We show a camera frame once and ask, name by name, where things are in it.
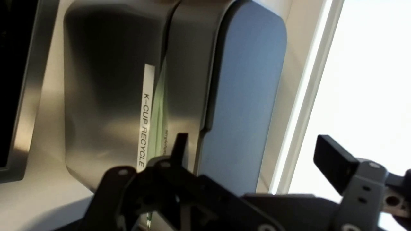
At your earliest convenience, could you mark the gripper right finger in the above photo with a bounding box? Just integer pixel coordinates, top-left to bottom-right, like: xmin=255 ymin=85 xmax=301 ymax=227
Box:
xmin=313 ymin=134 xmax=411 ymax=231

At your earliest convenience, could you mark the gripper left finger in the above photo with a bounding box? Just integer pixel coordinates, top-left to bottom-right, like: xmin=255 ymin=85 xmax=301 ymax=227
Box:
xmin=80 ymin=133 xmax=284 ymax=231

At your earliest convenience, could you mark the green bin liner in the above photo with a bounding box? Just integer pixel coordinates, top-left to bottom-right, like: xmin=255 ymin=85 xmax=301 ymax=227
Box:
xmin=150 ymin=61 xmax=169 ymax=225

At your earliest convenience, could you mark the silver bin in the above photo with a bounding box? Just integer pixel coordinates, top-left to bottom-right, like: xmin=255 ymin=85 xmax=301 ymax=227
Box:
xmin=63 ymin=0 xmax=288 ymax=225

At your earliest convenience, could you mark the silver bin lid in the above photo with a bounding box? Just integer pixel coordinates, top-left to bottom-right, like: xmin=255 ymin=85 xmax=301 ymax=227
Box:
xmin=163 ymin=0 xmax=288 ymax=197

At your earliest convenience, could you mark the window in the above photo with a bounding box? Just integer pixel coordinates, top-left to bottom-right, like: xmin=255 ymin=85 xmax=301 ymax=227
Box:
xmin=269 ymin=0 xmax=411 ymax=231

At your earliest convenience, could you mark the black appliance with silver frame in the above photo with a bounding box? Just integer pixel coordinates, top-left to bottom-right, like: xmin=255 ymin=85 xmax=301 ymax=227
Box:
xmin=0 ymin=0 xmax=60 ymax=184

